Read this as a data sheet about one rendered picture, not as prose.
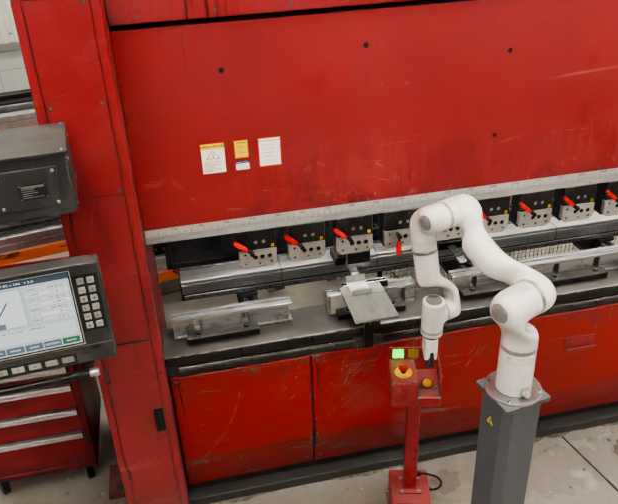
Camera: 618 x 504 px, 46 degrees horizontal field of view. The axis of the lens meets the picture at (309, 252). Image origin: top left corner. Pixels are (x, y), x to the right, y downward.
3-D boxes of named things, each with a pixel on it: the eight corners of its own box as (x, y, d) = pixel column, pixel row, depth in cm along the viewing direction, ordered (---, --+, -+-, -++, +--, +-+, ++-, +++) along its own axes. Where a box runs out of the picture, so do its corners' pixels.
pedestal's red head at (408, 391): (390, 406, 292) (391, 372, 283) (388, 380, 305) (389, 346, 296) (440, 406, 291) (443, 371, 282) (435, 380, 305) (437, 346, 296)
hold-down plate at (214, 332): (188, 345, 296) (187, 339, 295) (187, 338, 301) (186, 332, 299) (260, 334, 301) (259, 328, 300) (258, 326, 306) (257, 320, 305)
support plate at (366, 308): (355, 324, 285) (355, 322, 285) (338, 289, 308) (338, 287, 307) (399, 317, 288) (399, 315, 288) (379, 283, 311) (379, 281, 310)
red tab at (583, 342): (565, 353, 334) (568, 340, 331) (563, 350, 336) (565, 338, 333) (595, 347, 337) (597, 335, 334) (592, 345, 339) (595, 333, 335)
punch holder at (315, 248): (289, 262, 292) (287, 226, 284) (285, 252, 300) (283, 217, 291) (325, 257, 295) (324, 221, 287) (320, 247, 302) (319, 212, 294)
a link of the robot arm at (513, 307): (545, 347, 237) (555, 286, 225) (507, 369, 228) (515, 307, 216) (516, 330, 246) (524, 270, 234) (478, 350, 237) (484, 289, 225)
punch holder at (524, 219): (518, 229, 310) (522, 194, 301) (509, 220, 317) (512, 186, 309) (550, 224, 312) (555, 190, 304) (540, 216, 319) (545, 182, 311)
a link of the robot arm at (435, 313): (436, 316, 280) (416, 323, 277) (438, 289, 273) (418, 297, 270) (449, 329, 274) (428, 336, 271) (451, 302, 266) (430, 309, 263)
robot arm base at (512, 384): (553, 397, 243) (561, 353, 234) (506, 414, 237) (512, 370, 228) (518, 365, 259) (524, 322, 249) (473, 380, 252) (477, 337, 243)
